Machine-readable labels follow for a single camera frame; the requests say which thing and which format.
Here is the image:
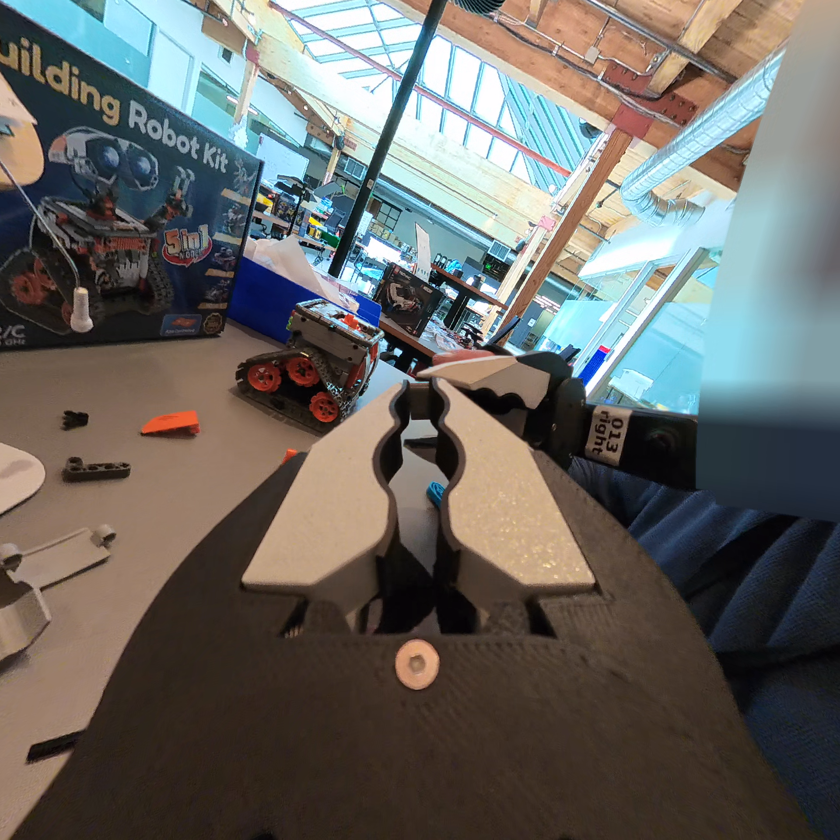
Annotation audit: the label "orange wedge piece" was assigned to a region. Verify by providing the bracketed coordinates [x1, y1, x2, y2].
[141, 410, 201, 437]

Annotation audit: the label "tracked toy robot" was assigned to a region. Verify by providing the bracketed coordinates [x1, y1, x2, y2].
[235, 298, 385, 434]

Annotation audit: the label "white plastic bags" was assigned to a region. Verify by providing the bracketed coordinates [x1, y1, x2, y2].
[252, 236, 342, 296]

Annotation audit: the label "white board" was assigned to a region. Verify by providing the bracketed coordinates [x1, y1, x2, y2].
[256, 134, 309, 185]

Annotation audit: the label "black support pole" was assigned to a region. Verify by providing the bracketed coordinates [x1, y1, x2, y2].
[327, 0, 447, 278]

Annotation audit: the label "skylight window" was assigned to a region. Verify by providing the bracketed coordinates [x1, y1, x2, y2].
[276, 0, 592, 191]

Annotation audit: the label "wooden support post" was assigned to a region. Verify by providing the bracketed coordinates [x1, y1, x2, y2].
[495, 128, 631, 345]

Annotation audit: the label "blue plastic bin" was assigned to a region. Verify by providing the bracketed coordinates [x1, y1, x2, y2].
[226, 255, 382, 329]

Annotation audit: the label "silver air duct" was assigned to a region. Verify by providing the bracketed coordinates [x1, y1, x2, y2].
[620, 46, 788, 227]

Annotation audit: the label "blue toy cardboard box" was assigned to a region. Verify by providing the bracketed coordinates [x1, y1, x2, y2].
[0, 7, 263, 352]

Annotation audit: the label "grey block piece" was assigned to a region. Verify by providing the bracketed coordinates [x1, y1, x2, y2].
[0, 581, 52, 660]

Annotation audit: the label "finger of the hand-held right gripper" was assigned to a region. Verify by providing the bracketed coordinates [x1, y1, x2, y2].
[416, 356, 527, 393]
[481, 369, 552, 416]

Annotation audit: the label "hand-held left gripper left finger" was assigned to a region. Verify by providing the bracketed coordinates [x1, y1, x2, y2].
[241, 381, 410, 618]

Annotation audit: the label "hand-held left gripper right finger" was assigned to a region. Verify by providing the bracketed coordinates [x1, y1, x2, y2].
[432, 379, 596, 608]

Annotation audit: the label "white book stand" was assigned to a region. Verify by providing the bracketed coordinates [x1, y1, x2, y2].
[0, 72, 93, 516]

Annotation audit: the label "grey curved panel piece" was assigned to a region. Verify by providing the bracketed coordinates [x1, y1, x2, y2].
[0, 524, 118, 592]

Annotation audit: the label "black model kit box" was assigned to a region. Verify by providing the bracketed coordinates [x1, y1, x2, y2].
[373, 262, 447, 329]

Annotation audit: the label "wooden background table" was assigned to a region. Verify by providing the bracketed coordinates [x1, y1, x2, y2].
[381, 269, 506, 368]

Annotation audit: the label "dark grey short beam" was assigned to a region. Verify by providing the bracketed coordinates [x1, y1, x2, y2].
[62, 457, 131, 483]

